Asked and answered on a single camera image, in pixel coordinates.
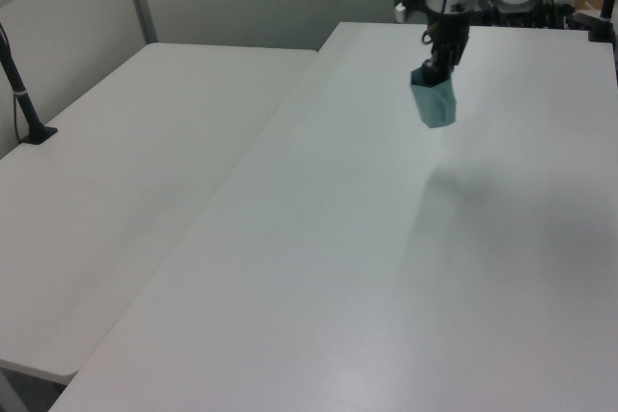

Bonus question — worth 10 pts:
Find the black white Franka gripper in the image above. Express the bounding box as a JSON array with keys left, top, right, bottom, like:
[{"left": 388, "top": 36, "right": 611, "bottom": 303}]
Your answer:
[{"left": 420, "top": 9, "right": 473, "bottom": 90}]

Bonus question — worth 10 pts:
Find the white side table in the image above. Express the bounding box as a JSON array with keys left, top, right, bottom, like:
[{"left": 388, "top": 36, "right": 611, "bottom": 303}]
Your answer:
[{"left": 0, "top": 41, "right": 320, "bottom": 380}]

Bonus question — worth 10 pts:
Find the pale green faceted cup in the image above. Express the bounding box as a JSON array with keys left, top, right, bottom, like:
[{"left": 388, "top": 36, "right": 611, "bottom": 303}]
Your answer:
[{"left": 409, "top": 66, "right": 458, "bottom": 131}]

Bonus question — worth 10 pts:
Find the dark equipment clutter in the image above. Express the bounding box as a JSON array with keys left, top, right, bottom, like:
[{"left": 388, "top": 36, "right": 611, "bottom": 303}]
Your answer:
[{"left": 475, "top": 0, "right": 580, "bottom": 30}]

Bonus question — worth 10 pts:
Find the black stand with white band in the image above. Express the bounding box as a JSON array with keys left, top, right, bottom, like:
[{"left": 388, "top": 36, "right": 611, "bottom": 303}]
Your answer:
[{"left": 0, "top": 20, "right": 59, "bottom": 146}]

